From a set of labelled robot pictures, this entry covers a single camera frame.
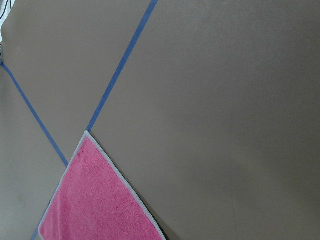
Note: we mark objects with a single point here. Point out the pink towel with grey hem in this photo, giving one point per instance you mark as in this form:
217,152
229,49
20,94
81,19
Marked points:
94,201

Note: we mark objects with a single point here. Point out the aluminium camera mast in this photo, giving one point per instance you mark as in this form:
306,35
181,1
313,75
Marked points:
1,54

